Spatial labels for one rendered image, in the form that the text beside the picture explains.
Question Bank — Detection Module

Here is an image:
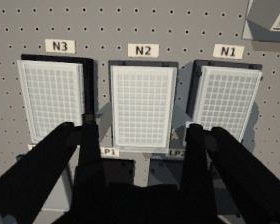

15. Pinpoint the grey button panel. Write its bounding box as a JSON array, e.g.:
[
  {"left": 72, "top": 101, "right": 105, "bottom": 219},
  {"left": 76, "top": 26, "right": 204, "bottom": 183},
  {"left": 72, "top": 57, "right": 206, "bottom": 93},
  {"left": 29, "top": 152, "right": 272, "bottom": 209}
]
[{"left": 241, "top": 0, "right": 280, "bottom": 42}]

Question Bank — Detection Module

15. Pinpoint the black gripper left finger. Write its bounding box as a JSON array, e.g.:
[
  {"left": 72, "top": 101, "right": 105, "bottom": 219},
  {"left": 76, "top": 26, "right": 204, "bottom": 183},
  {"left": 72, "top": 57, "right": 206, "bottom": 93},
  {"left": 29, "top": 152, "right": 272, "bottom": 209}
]
[{"left": 0, "top": 102, "right": 114, "bottom": 224}]

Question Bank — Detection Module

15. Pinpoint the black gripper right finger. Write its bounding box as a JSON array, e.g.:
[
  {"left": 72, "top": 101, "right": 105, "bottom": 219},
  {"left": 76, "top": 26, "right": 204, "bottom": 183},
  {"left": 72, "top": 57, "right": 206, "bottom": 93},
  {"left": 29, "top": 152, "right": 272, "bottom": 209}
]
[{"left": 171, "top": 104, "right": 280, "bottom": 224}]

